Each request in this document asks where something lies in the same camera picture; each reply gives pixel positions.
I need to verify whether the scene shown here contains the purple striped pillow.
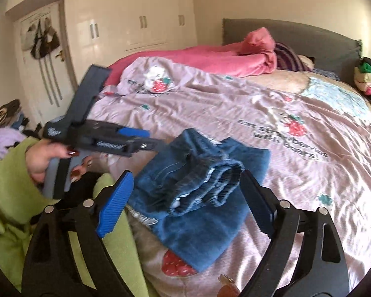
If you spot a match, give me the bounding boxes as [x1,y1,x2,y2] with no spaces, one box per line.
[274,43,313,72]

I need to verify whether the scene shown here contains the beige and teal blanket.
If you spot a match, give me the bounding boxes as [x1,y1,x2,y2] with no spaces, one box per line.
[247,68,371,130]

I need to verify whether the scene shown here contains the white door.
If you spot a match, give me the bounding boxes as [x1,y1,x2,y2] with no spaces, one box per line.
[6,1,78,124]

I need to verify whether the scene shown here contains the grey headboard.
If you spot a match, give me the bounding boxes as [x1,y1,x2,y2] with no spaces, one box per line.
[223,19,362,75]

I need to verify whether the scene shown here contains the lavender clothes pile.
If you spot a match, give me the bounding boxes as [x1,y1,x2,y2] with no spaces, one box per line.
[0,99,44,161]

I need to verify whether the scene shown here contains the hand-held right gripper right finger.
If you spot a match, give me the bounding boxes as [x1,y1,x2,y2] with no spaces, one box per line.
[239,170,350,297]

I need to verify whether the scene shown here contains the blue denim pants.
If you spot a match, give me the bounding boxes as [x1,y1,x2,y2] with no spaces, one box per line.
[128,128,271,272]

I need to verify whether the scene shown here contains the pink blanket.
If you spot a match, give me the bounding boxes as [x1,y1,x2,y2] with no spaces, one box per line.
[105,27,277,85]

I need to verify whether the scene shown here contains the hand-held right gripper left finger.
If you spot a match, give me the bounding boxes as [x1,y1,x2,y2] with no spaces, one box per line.
[22,170,149,297]

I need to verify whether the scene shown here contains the person's left hand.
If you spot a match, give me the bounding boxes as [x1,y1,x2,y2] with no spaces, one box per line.
[26,141,93,184]

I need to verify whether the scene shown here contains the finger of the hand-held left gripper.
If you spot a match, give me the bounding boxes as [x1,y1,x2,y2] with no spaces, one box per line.
[117,126,151,138]
[128,137,166,158]

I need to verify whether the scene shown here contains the person's left forearm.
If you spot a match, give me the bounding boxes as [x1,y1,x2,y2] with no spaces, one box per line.
[0,136,50,226]

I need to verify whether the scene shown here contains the pink strawberry print duvet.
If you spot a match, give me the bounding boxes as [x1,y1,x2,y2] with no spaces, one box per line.
[90,56,371,297]

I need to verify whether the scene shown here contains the hanging bags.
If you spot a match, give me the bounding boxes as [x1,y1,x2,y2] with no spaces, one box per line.
[22,17,61,59]

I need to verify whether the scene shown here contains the cream wardrobe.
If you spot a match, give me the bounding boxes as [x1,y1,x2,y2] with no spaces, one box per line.
[4,0,198,82]

